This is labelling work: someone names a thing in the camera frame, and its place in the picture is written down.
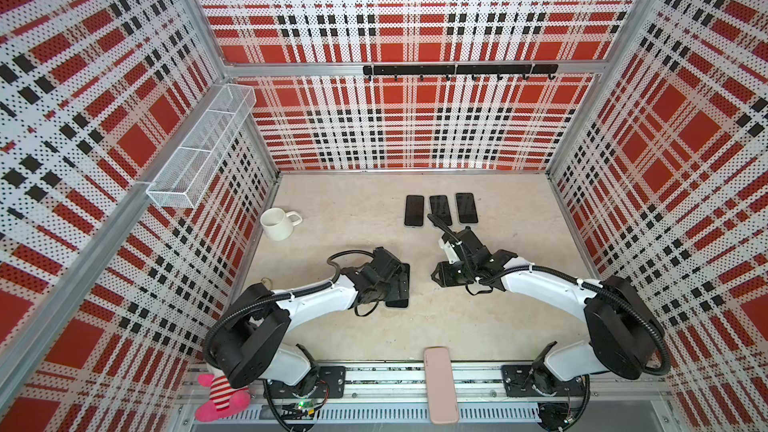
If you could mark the black hook rail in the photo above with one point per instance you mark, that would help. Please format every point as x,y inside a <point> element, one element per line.
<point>448,70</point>

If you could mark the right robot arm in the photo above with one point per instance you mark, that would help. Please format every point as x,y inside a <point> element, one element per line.
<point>624,337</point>

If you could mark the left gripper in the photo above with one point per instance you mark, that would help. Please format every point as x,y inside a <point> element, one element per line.
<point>390,280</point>

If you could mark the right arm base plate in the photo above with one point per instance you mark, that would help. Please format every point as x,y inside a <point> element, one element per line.
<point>519,381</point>

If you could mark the white ceramic mug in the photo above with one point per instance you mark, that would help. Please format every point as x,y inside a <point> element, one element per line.
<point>278,224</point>

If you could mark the pink plush toy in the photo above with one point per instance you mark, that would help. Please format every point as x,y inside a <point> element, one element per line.
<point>223,400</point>

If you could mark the white wire basket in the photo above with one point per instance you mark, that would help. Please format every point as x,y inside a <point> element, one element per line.
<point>185,177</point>

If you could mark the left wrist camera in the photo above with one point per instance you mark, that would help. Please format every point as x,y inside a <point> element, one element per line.
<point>384,263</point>

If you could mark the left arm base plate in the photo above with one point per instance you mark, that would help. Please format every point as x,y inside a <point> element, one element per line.
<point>321,382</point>

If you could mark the pink phone case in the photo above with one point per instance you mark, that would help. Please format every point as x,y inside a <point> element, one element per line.
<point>440,387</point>

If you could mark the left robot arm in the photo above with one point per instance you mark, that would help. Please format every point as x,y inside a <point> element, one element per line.
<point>247,343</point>

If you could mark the small clear object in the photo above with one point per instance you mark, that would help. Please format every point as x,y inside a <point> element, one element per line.
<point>267,282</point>

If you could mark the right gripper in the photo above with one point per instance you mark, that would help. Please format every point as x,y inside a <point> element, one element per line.
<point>444,276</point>

